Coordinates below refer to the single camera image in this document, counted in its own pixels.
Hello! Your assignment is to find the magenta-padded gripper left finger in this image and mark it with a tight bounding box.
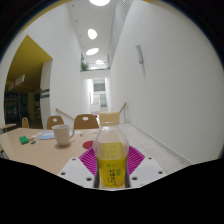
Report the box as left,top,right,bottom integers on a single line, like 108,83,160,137
57,147,99,190

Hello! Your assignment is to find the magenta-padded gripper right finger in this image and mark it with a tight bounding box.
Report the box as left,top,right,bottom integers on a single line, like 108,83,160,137
125,145,167,190

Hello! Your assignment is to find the clear bottle with yellow drink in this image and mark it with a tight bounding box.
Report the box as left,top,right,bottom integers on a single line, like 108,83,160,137
92,112,130,190

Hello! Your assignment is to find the flat round red coaster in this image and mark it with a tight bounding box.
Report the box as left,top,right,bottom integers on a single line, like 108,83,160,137
82,140,96,150

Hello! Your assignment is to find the white ceramic mug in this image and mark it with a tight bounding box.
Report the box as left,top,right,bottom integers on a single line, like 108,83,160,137
51,124,76,147

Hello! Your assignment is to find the light blue printed booklet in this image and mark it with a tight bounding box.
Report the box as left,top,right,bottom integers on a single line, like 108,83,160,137
38,130,56,141

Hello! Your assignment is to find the wooden chairs group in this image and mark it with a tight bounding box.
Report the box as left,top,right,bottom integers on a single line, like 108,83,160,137
21,113,100,131

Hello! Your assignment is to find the wooden stair handrail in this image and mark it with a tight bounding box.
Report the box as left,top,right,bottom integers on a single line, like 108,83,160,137
55,107,75,121
118,101,129,124

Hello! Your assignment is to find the small green box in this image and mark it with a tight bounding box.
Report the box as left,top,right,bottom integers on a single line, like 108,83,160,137
18,135,30,145

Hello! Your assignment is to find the green potted plant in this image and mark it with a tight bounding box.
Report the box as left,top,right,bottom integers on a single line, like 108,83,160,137
80,61,90,72

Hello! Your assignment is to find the hanging white sign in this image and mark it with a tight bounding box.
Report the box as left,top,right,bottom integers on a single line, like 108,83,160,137
13,74,27,89

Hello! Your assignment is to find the round ceiling lights group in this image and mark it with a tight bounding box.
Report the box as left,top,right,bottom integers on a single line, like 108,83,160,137
85,0,112,66

